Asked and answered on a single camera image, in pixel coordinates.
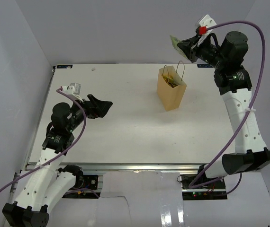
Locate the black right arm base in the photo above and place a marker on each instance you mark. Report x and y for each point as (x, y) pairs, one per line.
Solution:
(213, 191)

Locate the yellow m&m's candy bag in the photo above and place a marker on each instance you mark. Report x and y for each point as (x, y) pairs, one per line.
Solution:
(169, 80)

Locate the right blue table label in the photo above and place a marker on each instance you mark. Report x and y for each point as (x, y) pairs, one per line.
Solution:
(204, 66)

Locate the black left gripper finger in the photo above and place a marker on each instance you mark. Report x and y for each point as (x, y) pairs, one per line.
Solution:
(93, 100)
(102, 108)

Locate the left blue table label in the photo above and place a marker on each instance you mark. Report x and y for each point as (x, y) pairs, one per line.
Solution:
(64, 66)

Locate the brown paper bag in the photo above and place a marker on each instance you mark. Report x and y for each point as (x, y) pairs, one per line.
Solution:
(171, 97)

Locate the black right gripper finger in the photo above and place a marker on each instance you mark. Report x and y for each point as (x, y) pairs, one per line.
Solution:
(184, 51)
(191, 41)

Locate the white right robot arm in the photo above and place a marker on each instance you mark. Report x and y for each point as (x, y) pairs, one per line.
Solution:
(235, 88)

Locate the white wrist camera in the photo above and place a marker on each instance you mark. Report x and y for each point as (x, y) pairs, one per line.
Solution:
(203, 26)
(72, 91)

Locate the blue table label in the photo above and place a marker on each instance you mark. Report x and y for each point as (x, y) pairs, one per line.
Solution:
(64, 66)
(204, 66)

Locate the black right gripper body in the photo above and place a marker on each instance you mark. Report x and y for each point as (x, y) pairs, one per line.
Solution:
(207, 52)

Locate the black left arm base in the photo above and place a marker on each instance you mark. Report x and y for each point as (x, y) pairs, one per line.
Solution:
(81, 180)

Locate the green snack packet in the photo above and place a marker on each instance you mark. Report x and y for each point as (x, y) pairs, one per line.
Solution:
(175, 41)

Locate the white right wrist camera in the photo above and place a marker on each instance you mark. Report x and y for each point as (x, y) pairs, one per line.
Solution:
(203, 26)

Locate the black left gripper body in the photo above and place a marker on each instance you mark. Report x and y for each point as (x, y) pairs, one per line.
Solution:
(91, 112)

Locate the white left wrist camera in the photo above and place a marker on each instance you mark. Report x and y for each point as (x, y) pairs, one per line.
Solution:
(72, 91)

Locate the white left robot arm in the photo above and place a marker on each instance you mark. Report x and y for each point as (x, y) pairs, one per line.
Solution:
(48, 182)

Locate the aluminium front rail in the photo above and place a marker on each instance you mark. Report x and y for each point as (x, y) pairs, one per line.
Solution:
(104, 167)

